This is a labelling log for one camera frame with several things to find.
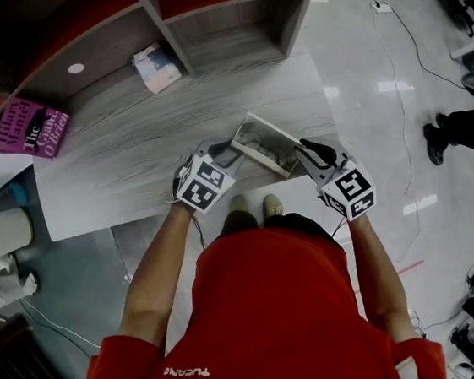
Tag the person's beige shoe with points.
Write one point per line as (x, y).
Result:
(238, 204)
(272, 205)

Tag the person's right beige shoe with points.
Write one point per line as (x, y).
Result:
(272, 205)

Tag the grey wooden shelf unit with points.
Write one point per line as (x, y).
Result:
(224, 37)

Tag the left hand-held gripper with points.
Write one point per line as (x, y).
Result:
(203, 188)

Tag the person's dark trousers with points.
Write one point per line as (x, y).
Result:
(241, 222)

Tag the person's left beige shoe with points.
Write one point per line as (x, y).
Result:
(238, 204)

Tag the person's red shirt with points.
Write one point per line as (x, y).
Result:
(273, 320)

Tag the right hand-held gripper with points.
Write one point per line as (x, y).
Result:
(349, 190)

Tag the white power strip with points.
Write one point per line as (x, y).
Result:
(382, 6)

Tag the person's left forearm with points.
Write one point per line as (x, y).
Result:
(161, 273)

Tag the red floor tape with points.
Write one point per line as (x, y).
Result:
(411, 266)

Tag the glasses with thin dark frame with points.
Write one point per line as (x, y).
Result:
(264, 149)

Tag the pink book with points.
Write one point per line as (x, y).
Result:
(31, 128)

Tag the pale paperback book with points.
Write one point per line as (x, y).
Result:
(156, 68)

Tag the person's right forearm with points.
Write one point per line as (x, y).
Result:
(377, 279)

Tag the white cylinder post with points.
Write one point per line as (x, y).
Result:
(0, 236)

